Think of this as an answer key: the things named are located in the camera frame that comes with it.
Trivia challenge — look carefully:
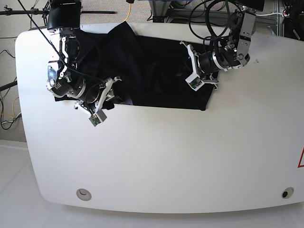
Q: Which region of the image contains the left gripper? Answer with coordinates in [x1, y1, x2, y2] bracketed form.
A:
[180, 41, 219, 89]

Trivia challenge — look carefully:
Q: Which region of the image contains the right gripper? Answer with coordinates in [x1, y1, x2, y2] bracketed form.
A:
[74, 76, 126, 116]

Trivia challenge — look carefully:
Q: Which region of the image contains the black T-shirt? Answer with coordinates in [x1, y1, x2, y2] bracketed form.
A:
[89, 23, 215, 111]

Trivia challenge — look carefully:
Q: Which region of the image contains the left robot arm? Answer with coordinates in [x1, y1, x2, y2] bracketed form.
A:
[180, 0, 264, 91]

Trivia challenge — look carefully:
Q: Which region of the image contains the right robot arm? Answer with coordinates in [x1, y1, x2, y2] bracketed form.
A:
[47, 0, 121, 124]

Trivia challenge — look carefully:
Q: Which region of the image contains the left table grommet hole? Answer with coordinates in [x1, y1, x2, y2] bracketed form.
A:
[76, 189, 92, 201]

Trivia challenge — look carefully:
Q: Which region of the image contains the table grommet hole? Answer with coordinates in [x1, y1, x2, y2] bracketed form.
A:
[76, 189, 92, 201]
[282, 187, 294, 199]

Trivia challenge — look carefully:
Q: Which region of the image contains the black stand leg left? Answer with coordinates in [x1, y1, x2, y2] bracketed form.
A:
[0, 81, 18, 92]

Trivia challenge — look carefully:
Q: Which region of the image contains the black tripod pole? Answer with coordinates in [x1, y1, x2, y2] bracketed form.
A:
[0, 8, 117, 16]

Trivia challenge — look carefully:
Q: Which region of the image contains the red triangle sticker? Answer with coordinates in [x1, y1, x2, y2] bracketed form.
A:
[298, 148, 304, 168]

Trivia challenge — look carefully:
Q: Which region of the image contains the right table grommet hole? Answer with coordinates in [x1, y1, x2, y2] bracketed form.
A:
[282, 187, 294, 199]

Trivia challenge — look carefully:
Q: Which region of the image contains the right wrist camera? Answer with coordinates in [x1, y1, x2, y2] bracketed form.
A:
[89, 110, 107, 127]

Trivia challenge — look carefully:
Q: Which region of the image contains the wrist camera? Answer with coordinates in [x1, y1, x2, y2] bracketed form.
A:
[185, 73, 205, 91]
[89, 110, 107, 127]

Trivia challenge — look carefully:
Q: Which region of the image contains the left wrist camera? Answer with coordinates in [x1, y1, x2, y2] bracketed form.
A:
[185, 73, 205, 91]

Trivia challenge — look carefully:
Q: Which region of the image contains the grey aluminium frame stand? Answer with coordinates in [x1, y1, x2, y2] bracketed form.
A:
[147, 0, 285, 37]

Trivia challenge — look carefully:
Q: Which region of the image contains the yellow cable at top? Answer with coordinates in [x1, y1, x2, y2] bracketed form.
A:
[123, 2, 132, 23]

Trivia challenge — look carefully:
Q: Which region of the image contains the yellow cable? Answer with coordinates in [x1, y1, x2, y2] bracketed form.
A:
[123, 2, 132, 23]
[0, 97, 22, 124]

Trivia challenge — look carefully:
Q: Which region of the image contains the white cable at top right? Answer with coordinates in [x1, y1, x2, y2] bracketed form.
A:
[255, 9, 285, 19]

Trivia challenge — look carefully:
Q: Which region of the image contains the yellow cable at left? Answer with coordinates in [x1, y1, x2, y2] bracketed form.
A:
[0, 97, 22, 124]

